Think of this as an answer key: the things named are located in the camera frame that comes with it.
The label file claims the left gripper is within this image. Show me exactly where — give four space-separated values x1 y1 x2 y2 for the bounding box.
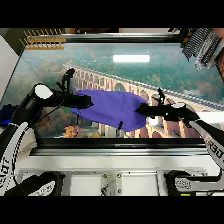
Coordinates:
64 94 95 110

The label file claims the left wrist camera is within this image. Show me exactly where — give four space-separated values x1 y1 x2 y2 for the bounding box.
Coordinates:
55 67 77 96

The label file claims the black and white patterned garment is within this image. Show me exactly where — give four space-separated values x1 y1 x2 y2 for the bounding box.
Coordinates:
180 28 224 72

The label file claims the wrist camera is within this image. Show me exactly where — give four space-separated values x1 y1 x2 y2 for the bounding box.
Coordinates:
156 87 168 108
55 67 77 96

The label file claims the beige garment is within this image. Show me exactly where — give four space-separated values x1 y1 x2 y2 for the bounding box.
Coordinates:
13 127 38 158

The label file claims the purple garment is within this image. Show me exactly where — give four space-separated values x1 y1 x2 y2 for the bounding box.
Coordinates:
70 89 150 133

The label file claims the blue garment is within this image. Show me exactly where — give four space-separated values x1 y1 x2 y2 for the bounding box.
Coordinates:
0 104 18 127

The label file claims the black cable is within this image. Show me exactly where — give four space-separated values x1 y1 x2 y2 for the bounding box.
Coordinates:
40 96 70 120
100 185 111 197

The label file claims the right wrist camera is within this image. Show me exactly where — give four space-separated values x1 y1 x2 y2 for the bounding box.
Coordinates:
156 87 168 108

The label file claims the silver frame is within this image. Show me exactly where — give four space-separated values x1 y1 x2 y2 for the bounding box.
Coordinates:
14 146 224 197

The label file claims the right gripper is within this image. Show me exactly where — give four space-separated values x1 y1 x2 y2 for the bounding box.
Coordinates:
134 102 168 120

